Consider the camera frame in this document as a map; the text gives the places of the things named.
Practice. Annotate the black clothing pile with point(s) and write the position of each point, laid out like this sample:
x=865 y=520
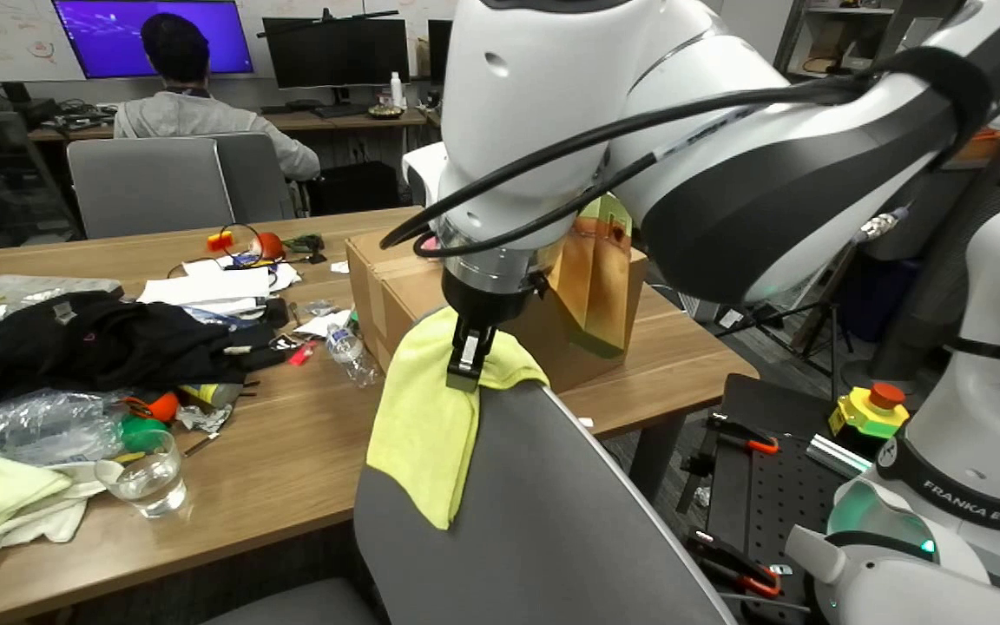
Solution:
x=96 y=349

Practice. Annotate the orange red toy object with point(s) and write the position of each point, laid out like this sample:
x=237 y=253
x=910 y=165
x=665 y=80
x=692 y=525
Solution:
x=268 y=244

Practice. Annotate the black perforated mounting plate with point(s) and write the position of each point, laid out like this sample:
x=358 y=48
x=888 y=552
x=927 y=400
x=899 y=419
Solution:
x=779 y=498

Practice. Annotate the yellow red emergency stop button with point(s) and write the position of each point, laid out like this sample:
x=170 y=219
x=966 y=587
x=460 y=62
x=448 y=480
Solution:
x=869 y=411

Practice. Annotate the clear plastic cup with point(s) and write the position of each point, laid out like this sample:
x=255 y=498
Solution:
x=152 y=486

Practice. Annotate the grey cloth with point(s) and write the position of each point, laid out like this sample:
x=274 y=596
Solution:
x=48 y=290

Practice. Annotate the white plastic bottle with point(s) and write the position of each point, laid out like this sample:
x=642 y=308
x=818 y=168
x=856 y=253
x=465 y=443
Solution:
x=395 y=90

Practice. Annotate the wooden office desk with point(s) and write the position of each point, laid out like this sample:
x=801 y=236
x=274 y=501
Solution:
x=348 y=118

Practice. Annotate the orange plastic cap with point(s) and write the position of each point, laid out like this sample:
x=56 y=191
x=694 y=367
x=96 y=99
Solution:
x=162 y=406

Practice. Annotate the purple lit monitor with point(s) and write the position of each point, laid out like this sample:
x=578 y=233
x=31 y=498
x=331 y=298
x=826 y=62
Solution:
x=96 y=37

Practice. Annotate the brown cardboard box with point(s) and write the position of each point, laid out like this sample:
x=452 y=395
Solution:
x=390 y=290

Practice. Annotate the clear water bottle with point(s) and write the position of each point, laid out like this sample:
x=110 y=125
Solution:
x=346 y=342

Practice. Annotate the green plastic object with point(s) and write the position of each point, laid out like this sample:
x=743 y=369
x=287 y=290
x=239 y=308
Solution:
x=141 y=436

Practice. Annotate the seated person in grey hoodie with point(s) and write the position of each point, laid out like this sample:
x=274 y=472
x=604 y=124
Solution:
x=187 y=114

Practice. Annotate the white paper stack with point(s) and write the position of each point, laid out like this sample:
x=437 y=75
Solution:
x=215 y=287

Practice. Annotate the round plate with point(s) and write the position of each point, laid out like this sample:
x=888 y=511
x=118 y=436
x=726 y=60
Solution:
x=383 y=109

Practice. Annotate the black bag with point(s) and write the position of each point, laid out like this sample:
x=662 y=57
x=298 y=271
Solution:
x=354 y=190

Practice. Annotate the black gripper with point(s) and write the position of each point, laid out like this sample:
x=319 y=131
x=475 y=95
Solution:
x=486 y=295

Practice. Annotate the yellow cloth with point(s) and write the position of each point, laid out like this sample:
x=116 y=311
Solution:
x=419 y=440

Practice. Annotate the black computer monitor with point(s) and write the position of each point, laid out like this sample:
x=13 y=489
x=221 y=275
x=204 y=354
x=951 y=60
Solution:
x=437 y=53
x=335 y=48

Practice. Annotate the grey-framed mesh office chair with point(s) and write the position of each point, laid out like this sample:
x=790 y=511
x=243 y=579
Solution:
x=557 y=543

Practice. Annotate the clear plastic bag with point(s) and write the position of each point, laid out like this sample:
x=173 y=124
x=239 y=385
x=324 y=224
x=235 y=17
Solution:
x=44 y=420

